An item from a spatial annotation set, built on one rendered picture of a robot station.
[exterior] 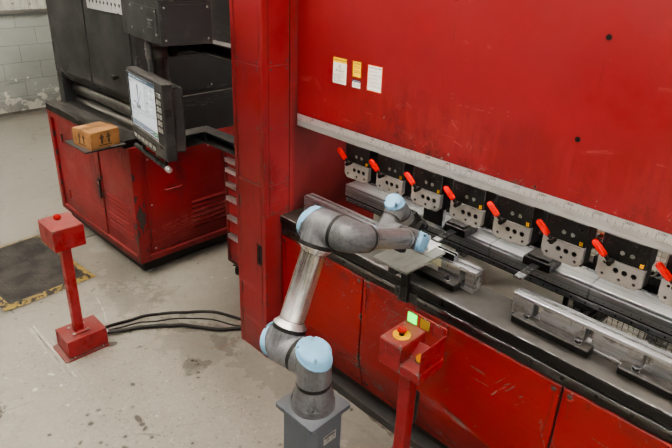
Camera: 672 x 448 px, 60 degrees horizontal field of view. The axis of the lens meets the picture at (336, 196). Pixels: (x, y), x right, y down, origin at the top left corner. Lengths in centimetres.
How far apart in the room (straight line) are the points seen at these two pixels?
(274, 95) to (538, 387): 169
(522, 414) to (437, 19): 153
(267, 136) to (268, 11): 58
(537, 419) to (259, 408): 141
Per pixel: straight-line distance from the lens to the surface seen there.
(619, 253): 213
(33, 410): 343
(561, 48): 206
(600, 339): 230
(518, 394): 244
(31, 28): 869
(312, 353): 189
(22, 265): 472
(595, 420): 232
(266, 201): 296
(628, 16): 198
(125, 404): 331
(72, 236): 331
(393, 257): 243
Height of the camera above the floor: 218
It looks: 23 degrees down
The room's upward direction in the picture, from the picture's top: 2 degrees clockwise
